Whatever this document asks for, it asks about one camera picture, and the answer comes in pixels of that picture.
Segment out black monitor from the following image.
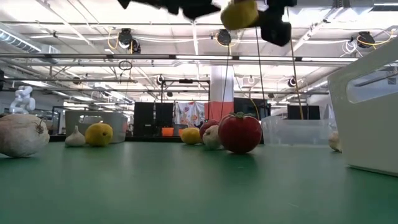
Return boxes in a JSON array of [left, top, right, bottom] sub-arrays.
[[233, 97, 271, 121], [287, 105, 321, 121]]

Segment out white cutting board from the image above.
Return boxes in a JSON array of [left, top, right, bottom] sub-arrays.
[[326, 39, 398, 177]]

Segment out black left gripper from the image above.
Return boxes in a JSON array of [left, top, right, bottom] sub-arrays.
[[118, 0, 222, 21]]

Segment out black cabinet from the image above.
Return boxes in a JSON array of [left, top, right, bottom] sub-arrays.
[[133, 101, 174, 137]]

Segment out long yellow cable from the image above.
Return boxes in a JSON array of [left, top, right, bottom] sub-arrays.
[[289, 37, 305, 121]]

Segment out red tomato with green stem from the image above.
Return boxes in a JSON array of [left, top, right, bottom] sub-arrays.
[[218, 111, 263, 155]]

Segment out grey overhead rail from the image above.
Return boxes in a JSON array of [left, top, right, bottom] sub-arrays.
[[0, 53, 359, 61]]

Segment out black ceiling cable reel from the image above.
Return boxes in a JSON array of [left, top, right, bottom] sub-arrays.
[[216, 29, 233, 47], [118, 27, 134, 49], [356, 30, 376, 49]]

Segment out black gantry frame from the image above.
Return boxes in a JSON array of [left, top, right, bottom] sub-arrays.
[[160, 78, 211, 137]]

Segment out small white garlic bulb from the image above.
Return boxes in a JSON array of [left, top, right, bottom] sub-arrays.
[[64, 125, 86, 147]]

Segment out clear plastic bin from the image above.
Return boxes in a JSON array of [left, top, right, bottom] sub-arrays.
[[261, 115, 338, 146]]

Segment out white robot figure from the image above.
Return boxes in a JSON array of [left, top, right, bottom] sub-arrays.
[[8, 85, 37, 115]]

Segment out long black cable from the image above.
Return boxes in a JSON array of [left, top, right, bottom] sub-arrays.
[[254, 26, 267, 119]]

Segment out white and orange pillar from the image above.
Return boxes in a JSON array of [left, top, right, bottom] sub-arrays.
[[210, 65, 234, 123]]

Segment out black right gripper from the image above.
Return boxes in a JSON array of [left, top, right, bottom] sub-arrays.
[[259, 0, 298, 47]]

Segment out green table mat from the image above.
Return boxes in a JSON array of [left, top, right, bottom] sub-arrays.
[[0, 141, 398, 224]]

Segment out orange storage bins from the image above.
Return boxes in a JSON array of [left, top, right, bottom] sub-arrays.
[[160, 126, 189, 137]]

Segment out thin black hanging cable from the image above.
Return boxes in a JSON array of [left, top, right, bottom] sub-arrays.
[[219, 43, 231, 121]]

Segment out floral cloth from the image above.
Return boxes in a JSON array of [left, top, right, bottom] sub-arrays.
[[174, 101, 206, 128]]

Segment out yellow lemon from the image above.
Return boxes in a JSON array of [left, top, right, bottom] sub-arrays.
[[220, 0, 259, 31], [85, 121, 114, 147], [180, 126, 202, 146]]

